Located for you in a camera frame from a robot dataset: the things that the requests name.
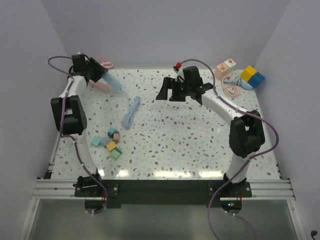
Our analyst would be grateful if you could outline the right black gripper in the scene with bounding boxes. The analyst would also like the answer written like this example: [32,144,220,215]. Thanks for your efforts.
[156,77,192,103]

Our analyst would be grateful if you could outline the pink power strip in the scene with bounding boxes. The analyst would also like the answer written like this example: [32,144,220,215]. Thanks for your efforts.
[89,79,110,93]

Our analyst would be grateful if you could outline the blue power strip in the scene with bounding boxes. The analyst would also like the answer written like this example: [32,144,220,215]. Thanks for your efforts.
[101,71,123,92]

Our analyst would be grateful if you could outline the peach socket cord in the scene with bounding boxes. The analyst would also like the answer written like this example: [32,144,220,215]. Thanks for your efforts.
[221,73,242,98]

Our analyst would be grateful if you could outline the peach cube socket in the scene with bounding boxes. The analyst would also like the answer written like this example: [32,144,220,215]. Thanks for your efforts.
[214,58,237,80]

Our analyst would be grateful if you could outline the blue strip cord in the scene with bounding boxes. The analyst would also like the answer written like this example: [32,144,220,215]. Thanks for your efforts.
[121,88,142,130]

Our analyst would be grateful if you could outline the teal plug adapter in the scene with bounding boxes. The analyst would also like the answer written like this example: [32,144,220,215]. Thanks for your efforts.
[107,127,117,139]

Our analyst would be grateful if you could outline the mauve plug adapter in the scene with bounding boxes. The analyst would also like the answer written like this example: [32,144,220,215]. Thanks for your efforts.
[112,131,121,144]

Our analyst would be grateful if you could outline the light blue plug adapter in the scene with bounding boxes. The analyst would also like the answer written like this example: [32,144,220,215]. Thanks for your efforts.
[90,136,101,147]

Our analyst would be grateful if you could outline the green plug adapter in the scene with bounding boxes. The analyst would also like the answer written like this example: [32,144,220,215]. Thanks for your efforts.
[110,147,122,160]

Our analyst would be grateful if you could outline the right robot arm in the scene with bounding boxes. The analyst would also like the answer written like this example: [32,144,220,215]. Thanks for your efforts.
[156,65,266,197]

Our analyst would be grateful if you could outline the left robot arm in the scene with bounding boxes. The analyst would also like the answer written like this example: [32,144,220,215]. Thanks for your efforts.
[47,52,108,196]

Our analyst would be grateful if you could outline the yellow and blue cube socket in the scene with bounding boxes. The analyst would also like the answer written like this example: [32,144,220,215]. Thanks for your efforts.
[240,65,266,89]

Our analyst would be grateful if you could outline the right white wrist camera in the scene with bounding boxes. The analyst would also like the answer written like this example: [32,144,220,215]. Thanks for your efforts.
[173,62,185,83]

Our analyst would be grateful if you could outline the blue cube socket cord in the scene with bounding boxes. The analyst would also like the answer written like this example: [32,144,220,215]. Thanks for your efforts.
[226,76,255,91]

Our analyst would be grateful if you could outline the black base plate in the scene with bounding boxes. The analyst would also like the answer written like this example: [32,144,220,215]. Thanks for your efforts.
[73,177,253,211]

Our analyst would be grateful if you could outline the aluminium frame rail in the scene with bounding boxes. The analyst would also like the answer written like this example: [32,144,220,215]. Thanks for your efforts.
[32,179,296,200]

